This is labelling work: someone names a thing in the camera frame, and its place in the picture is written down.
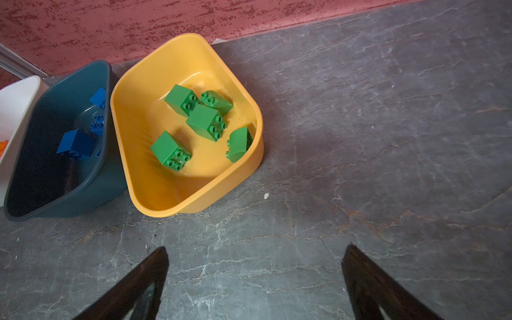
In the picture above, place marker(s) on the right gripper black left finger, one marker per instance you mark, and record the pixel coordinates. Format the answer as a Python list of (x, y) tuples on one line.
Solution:
[(137, 295)]

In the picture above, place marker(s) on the green lego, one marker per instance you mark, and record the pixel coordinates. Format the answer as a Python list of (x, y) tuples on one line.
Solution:
[(216, 101), (206, 122), (170, 152), (238, 144)]

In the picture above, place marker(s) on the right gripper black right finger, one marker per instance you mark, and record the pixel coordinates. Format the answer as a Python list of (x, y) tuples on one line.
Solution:
[(372, 291)]

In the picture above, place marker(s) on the yellow plastic bin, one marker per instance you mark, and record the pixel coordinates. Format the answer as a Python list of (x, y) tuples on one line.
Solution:
[(141, 115)]

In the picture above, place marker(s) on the dark teal plastic bin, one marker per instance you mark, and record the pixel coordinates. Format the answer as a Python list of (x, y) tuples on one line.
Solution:
[(45, 184)]

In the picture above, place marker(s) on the white plastic bin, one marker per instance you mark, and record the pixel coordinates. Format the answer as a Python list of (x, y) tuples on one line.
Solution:
[(17, 103)]

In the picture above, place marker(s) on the blue lego brick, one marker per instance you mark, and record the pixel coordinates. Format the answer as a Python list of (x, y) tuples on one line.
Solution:
[(99, 98)]

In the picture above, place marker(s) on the blue lego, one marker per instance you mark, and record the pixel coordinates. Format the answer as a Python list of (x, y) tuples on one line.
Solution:
[(76, 144), (97, 127)]

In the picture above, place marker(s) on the orange lego brick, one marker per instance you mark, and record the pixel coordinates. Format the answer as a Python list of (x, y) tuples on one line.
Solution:
[(3, 147)]

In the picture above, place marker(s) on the green lego brick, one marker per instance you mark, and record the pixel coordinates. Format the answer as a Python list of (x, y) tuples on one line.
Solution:
[(182, 100)]

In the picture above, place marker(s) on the aluminium corner post left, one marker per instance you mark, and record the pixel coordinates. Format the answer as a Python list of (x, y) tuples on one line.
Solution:
[(15, 64)]

